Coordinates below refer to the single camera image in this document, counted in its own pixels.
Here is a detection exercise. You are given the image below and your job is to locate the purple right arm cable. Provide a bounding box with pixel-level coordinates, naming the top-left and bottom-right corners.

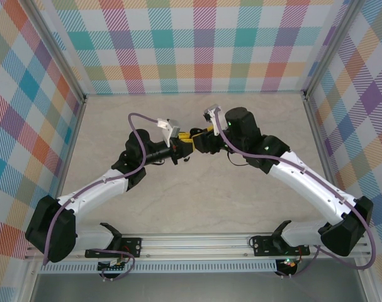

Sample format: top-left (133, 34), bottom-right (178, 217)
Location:
top-left (214, 108), bottom-right (377, 279)

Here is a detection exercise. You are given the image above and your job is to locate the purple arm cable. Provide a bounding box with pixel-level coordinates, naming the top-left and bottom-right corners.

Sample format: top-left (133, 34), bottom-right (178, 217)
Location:
top-left (43, 112), bottom-right (162, 282)
top-left (214, 108), bottom-right (377, 279)

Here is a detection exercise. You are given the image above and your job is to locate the black terminal block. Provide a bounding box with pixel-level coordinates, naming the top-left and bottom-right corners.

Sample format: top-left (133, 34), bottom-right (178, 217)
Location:
top-left (98, 260), bottom-right (128, 273)

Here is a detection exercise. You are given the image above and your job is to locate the white slotted cable duct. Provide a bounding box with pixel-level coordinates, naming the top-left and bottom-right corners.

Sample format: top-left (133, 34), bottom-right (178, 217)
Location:
top-left (39, 260), bottom-right (278, 274)

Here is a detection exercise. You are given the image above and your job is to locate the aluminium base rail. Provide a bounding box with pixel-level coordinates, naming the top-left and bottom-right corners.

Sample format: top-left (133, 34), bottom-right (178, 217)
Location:
top-left (25, 232), bottom-right (369, 260)

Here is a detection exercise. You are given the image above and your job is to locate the aluminium frame post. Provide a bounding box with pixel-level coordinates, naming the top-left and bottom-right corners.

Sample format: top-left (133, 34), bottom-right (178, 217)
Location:
top-left (302, 0), bottom-right (352, 101)
top-left (29, 0), bottom-right (87, 103)

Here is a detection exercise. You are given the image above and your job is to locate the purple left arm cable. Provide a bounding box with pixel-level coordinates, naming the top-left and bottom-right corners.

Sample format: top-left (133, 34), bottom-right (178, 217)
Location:
top-left (43, 112), bottom-right (162, 282)

